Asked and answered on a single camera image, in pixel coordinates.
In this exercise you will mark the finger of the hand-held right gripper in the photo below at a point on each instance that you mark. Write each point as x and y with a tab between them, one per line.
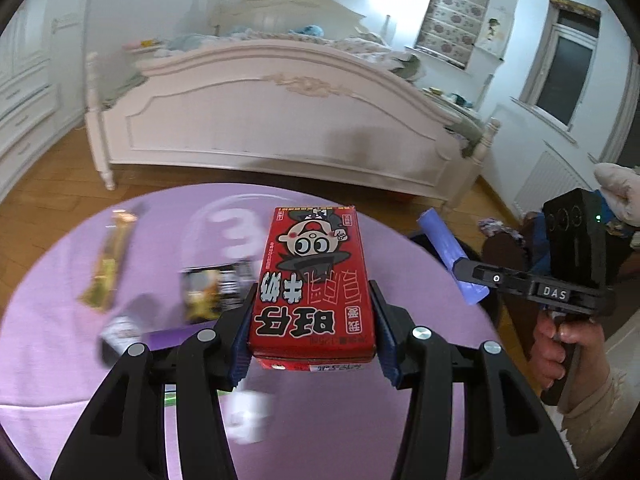
505	277
442	245

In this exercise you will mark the purple packet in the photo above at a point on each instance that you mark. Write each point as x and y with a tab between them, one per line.
170	337

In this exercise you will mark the blue plush toy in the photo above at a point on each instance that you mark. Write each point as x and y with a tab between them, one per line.
311	30

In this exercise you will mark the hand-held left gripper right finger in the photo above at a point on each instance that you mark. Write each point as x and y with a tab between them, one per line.
387	355

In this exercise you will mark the person's right forearm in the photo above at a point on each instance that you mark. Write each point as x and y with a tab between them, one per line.
605	420

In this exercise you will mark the window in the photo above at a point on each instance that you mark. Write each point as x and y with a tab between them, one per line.
565	65

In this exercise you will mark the red printed carton box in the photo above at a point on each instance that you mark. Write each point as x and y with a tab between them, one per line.
310	285

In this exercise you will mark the white wardrobe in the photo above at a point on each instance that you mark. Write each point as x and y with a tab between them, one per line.
25	110

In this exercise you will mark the gold wrapper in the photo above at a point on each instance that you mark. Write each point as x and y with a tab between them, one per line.
112	260

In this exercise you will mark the black yellow snack packet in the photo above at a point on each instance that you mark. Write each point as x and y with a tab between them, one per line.
210	290

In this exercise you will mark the floral window blind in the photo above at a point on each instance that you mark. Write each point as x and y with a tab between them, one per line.
455	15

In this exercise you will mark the white radiator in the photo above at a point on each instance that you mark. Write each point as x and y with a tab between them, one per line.
545	185

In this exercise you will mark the wall poster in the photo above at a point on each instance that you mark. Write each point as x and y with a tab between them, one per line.
495	30

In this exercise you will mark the white cloth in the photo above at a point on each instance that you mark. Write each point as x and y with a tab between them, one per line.
620	190

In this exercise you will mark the small black white packet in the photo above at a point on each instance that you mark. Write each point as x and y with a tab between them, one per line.
122	332

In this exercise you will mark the purple tablecloth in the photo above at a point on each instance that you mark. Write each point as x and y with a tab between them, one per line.
60	385

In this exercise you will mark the purple patterned slipper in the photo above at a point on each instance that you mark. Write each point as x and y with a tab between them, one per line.
496	226

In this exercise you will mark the person's right hand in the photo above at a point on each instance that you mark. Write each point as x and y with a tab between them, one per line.
547	345

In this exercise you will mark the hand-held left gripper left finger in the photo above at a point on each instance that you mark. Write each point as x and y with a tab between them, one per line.
240	355

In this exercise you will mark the white bed frame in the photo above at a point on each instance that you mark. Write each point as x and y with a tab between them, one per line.
280	125

